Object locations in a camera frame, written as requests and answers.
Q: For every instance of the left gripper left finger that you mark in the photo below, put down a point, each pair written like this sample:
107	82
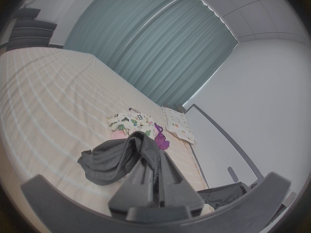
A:
136	188

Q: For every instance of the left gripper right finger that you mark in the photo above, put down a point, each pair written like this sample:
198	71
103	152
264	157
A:
177	186

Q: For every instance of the black T-shirt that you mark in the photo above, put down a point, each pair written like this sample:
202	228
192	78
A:
109	159

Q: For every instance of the purple garment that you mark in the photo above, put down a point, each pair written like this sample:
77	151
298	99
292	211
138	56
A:
160	141

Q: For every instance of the pink garment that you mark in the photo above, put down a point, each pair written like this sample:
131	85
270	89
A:
117	135

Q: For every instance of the white printed pillow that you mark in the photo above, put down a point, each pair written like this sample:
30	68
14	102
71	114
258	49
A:
178	125

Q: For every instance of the white printed pyjama top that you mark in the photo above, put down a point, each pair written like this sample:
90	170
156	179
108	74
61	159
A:
131	124

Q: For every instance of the blue-green curtain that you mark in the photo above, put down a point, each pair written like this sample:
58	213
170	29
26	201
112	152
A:
175	57
116	20

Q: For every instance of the bed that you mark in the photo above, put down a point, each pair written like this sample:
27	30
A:
48	93

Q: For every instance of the dark chest of drawers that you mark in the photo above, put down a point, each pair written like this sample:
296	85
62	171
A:
31	33

